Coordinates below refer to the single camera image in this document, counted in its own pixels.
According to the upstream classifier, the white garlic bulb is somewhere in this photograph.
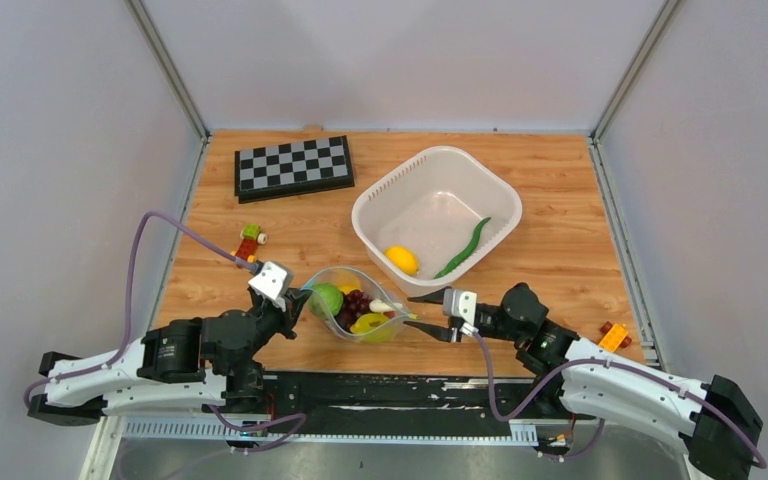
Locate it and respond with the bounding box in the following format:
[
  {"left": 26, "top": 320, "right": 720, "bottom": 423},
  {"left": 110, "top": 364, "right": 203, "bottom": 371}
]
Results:
[{"left": 368, "top": 299, "right": 403, "bottom": 314}]

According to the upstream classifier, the green custard apple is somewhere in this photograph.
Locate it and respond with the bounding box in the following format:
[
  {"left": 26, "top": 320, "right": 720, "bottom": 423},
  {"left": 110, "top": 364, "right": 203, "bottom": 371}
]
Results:
[{"left": 309, "top": 283, "right": 344, "bottom": 319}]

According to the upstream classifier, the yellow green starfruit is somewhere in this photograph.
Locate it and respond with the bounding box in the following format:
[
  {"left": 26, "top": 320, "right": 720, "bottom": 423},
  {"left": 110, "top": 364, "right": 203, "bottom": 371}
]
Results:
[{"left": 350, "top": 312, "right": 395, "bottom": 344}]

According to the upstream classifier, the white plastic basket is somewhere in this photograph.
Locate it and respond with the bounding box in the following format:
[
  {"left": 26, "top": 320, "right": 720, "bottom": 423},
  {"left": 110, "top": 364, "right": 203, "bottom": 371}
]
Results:
[{"left": 351, "top": 146, "right": 523, "bottom": 297}]

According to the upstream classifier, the purple grape bunch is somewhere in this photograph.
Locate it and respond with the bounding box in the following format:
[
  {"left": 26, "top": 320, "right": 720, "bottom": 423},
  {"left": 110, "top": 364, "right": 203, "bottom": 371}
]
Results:
[{"left": 335, "top": 290, "right": 373, "bottom": 332}]

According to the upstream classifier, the clear zip top bag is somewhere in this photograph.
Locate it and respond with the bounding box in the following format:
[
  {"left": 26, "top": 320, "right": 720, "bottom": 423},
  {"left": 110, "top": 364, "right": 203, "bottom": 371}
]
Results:
[{"left": 302, "top": 266, "right": 418, "bottom": 344}]

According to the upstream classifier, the yellow lemon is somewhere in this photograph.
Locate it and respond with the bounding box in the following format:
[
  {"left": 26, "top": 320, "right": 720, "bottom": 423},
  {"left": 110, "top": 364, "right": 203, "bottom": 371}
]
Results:
[
  {"left": 384, "top": 245, "right": 420, "bottom": 276},
  {"left": 338, "top": 285, "right": 360, "bottom": 295}
]

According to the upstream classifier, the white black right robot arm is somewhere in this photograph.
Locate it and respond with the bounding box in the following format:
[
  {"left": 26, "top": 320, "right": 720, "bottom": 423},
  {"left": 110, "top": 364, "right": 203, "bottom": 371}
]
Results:
[{"left": 411, "top": 282, "right": 768, "bottom": 479}]

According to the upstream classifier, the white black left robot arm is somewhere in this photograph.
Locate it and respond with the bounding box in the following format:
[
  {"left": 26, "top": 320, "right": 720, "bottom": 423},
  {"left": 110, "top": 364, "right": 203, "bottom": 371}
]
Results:
[{"left": 27, "top": 288, "right": 312, "bottom": 426}]

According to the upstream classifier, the green onion stalk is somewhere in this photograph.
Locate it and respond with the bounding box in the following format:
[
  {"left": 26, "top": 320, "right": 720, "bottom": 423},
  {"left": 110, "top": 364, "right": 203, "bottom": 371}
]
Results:
[{"left": 433, "top": 216, "right": 493, "bottom": 280}]

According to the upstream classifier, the red green toy car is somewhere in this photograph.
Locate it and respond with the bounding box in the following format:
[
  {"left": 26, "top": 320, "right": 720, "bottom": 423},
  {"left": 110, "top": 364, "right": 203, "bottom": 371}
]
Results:
[{"left": 231, "top": 224, "right": 268, "bottom": 262}]

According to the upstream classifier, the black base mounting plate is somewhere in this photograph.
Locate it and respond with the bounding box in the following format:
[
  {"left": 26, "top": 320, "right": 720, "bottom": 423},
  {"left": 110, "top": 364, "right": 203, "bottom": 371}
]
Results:
[{"left": 201, "top": 370, "right": 581, "bottom": 440}]

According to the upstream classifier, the yellow red toy car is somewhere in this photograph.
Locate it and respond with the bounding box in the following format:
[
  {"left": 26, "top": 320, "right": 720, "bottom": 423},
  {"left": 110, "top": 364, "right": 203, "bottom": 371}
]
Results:
[{"left": 598, "top": 322, "right": 632, "bottom": 352}]

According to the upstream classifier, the black grey chessboard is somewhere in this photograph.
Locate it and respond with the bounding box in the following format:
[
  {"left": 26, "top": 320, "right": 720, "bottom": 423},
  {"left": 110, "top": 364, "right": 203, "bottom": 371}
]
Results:
[{"left": 234, "top": 135, "right": 355, "bottom": 204}]

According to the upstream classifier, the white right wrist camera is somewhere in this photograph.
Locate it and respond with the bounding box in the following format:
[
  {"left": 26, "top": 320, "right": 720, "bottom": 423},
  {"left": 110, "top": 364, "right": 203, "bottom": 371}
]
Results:
[{"left": 442, "top": 287, "right": 477, "bottom": 342}]

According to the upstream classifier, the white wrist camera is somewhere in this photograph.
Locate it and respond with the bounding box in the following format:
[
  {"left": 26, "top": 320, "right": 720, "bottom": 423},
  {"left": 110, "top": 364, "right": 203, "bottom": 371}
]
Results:
[
  {"left": 442, "top": 287, "right": 477, "bottom": 342},
  {"left": 248, "top": 261, "right": 294, "bottom": 312}
]

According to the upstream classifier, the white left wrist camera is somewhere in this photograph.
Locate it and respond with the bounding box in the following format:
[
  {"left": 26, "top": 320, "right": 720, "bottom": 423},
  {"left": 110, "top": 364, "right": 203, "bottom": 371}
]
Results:
[{"left": 248, "top": 261, "right": 294, "bottom": 312}]

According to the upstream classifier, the aluminium slotted rail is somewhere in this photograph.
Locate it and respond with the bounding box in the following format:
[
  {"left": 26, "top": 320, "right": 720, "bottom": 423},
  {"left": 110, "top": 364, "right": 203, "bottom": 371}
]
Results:
[{"left": 122, "top": 417, "right": 539, "bottom": 446}]

